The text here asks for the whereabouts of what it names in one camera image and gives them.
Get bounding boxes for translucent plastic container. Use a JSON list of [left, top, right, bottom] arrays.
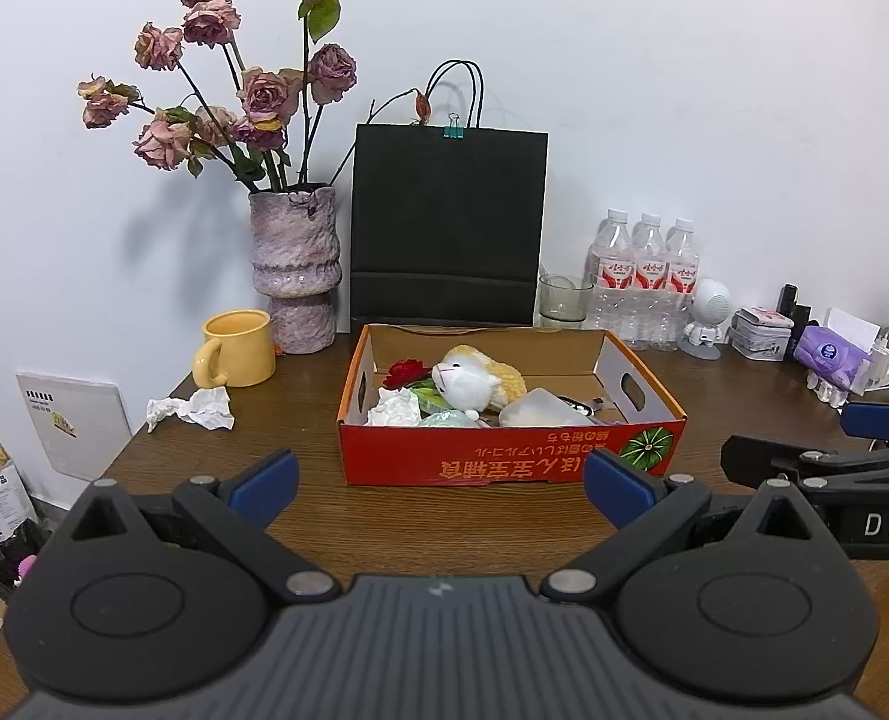
[[498, 388, 596, 427]]

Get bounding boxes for white printed tin box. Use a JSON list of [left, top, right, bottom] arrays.
[[729, 315, 794, 362]]

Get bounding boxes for clear plastic bag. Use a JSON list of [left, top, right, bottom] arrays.
[[418, 409, 491, 428]]

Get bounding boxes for red cardboard box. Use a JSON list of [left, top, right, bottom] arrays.
[[337, 324, 687, 487]]

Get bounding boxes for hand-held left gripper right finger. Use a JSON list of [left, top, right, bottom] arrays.
[[542, 450, 836, 601]]

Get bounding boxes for yellow mug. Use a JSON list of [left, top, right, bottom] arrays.
[[191, 309, 277, 389]]

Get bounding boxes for pink white small case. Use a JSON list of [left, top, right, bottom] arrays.
[[737, 306, 795, 329]]

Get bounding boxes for purple tissue pack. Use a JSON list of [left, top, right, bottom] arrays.
[[793, 307, 884, 395]]

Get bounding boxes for red artificial rose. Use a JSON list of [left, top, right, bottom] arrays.
[[382, 358, 434, 391]]

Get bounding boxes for white orange plush hamster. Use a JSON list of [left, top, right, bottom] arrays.
[[431, 345, 528, 421]]

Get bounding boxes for black small device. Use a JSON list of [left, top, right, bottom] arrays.
[[778, 283, 813, 342]]

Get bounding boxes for white tissue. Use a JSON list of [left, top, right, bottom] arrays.
[[146, 386, 236, 434], [365, 388, 422, 427]]

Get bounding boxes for black trash bag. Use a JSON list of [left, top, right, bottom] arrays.
[[0, 521, 52, 601]]

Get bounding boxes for dried pink roses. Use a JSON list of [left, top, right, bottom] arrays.
[[77, 0, 359, 194]]

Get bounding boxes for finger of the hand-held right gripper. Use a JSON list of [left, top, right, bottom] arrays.
[[842, 401, 889, 442], [720, 435, 889, 500]]

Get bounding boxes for clear water bottle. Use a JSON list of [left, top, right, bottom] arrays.
[[630, 212, 671, 352], [663, 219, 702, 352], [583, 208, 635, 350]]

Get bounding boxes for black paper bag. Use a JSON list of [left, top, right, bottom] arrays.
[[349, 58, 551, 331]]

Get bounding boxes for white charger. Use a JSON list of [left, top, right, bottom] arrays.
[[868, 324, 889, 391]]

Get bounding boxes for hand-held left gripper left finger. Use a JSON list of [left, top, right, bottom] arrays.
[[62, 450, 341, 605]]

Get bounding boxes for glass cup with spoon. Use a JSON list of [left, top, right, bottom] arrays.
[[538, 264, 596, 329]]

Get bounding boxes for pink ceramic vase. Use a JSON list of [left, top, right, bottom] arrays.
[[248, 184, 342, 355]]

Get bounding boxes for white robot figure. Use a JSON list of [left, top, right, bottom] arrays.
[[678, 277, 734, 359]]

